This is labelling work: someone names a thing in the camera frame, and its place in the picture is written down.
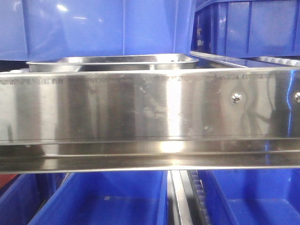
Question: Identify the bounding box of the silver metal tray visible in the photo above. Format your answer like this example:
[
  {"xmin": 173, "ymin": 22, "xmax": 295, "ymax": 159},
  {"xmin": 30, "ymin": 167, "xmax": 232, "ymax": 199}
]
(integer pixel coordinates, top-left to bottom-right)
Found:
[{"xmin": 26, "ymin": 53, "xmax": 199, "ymax": 73}]

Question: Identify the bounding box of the blue bin lower middle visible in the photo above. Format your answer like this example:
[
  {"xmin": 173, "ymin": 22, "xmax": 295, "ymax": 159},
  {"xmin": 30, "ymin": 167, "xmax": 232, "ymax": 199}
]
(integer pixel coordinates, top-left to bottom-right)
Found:
[{"xmin": 30, "ymin": 171, "xmax": 167, "ymax": 225}]

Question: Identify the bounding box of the blue bin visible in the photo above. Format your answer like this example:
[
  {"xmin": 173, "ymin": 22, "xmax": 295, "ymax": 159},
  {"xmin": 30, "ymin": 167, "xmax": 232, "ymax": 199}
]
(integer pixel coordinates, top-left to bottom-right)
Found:
[
  {"xmin": 191, "ymin": 0, "xmax": 300, "ymax": 58},
  {"xmin": 30, "ymin": 171, "xmax": 167, "ymax": 225},
  {"xmin": 0, "ymin": 173, "xmax": 66, "ymax": 225},
  {"xmin": 197, "ymin": 169, "xmax": 300, "ymax": 225},
  {"xmin": 0, "ymin": 0, "xmax": 195, "ymax": 61}
]

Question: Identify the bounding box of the steel roller track divider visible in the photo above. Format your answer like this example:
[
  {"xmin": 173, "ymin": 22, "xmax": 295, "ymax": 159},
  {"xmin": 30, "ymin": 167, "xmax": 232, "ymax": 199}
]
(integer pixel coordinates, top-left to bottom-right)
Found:
[{"xmin": 167, "ymin": 170, "xmax": 210, "ymax": 225}]

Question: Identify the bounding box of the blue bin lower right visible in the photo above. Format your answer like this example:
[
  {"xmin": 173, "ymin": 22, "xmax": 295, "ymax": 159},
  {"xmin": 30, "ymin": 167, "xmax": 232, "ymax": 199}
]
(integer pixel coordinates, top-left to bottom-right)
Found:
[{"xmin": 197, "ymin": 169, "xmax": 300, "ymax": 225}]

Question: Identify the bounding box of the blue bin upper right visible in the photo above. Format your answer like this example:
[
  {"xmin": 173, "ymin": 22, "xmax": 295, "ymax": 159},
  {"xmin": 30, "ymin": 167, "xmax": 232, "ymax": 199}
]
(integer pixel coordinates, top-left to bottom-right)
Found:
[{"xmin": 191, "ymin": 0, "xmax": 300, "ymax": 58}]

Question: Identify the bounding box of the blue bin upper left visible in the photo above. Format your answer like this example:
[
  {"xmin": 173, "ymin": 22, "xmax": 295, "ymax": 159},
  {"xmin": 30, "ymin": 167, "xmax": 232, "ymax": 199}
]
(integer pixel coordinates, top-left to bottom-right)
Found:
[{"xmin": 0, "ymin": 0, "xmax": 195, "ymax": 61}]

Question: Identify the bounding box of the blue bin lower left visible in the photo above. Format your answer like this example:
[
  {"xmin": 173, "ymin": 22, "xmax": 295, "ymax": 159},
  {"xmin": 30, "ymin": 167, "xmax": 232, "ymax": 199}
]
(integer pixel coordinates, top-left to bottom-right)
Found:
[{"xmin": 0, "ymin": 173, "xmax": 66, "ymax": 225}]

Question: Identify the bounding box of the stainless steel shelf front rail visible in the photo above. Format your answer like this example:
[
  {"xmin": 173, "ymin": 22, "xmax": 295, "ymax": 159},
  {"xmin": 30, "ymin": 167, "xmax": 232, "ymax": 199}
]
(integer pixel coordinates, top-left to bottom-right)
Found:
[{"xmin": 0, "ymin": 67, "xmax": 300, "ymax": 173}]

